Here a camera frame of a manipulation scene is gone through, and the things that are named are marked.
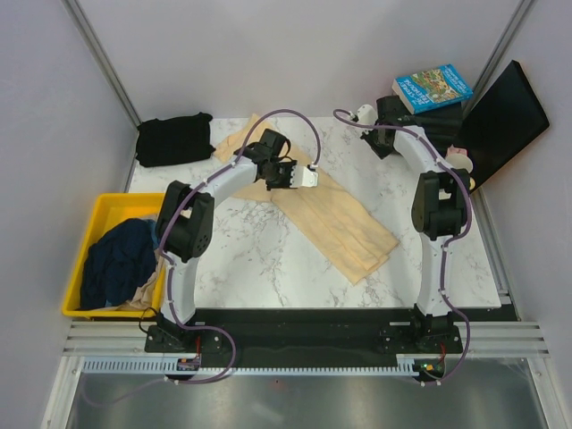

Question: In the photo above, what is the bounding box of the cream yellow t-shirt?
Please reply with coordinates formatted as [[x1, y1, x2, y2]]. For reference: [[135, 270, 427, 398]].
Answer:
[[211, 114, 399, 285]]

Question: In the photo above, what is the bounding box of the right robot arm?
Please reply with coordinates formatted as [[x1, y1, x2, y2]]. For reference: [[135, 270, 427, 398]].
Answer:
[[354, 96, 472, 352]]

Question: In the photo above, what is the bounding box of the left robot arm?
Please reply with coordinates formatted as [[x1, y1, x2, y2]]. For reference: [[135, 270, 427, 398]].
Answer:
[[156, 129, 297, 351]]

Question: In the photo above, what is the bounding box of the black box with knobs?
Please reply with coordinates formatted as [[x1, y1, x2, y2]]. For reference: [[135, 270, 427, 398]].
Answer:
[[414, 103, 463, 155]]

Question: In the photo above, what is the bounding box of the small pink box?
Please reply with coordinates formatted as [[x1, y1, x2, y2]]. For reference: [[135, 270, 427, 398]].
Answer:
[[447, 146, 467, 157]]

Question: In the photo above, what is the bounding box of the yellow ceramic mug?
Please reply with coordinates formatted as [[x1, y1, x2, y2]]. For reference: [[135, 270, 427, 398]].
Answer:
[[445, 152, 474, 174]]

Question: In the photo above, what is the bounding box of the colourful treehouse book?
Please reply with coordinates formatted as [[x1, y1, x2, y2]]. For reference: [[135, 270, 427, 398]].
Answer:
[[391, 64, 473, 114]]

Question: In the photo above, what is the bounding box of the folded black t-shirt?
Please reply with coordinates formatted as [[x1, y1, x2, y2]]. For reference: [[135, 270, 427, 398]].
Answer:
[[136, 113, 215, 168]]

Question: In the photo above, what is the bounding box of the black flat panel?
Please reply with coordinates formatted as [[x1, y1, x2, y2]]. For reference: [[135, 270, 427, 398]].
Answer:
[[456, 60, 550, 188]]

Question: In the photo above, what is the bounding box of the yellow plastic bin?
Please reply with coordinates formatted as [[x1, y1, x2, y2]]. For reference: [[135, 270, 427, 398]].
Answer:
[[61, 193, 164, 321]]

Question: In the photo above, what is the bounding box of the navy blue t-shirt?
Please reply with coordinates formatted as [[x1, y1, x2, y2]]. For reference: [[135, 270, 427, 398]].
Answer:
[[80, 218, 158, 310]]

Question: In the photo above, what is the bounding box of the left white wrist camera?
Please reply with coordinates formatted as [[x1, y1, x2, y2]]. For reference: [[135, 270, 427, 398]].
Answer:
[[290, 165, 319, 189]]

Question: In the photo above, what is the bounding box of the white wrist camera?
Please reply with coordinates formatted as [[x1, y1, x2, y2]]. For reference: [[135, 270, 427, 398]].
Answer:
[[350, 105, 378, 127], [290, 165, 319, 189]]

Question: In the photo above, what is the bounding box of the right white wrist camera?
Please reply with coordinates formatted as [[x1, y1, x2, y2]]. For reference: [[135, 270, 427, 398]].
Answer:
[[350, 105, 378, 127]]

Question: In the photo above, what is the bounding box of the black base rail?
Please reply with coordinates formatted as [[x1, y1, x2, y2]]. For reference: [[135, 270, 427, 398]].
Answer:
[[145, 308, 463, 370]]

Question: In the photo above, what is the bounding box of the white slotted cable duct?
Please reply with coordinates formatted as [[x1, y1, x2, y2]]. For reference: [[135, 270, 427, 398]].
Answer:
[[82, 357, 201, 375]]

